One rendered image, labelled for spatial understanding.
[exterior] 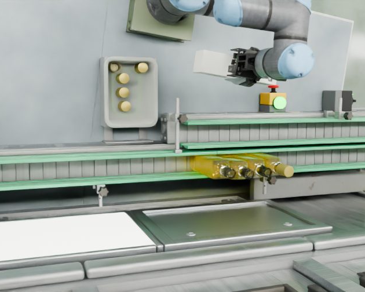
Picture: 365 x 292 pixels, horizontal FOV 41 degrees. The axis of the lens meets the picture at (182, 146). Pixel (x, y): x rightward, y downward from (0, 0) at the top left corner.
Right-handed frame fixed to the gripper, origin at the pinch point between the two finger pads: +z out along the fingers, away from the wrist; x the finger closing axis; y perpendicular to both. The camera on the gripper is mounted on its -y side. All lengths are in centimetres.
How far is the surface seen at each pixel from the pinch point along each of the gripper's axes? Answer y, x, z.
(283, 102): -31.0, 6.3, 23.6
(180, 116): 12.3, 16.1, 8.3
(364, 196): -68, 37, 17
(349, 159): -61, 23, 21
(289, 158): -35.6, 25.8, 21.0
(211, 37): -4.7, -12.6, 34.0
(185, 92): 2.4, 8.0, 34.0
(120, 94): 26.7, 11.8, 27.6
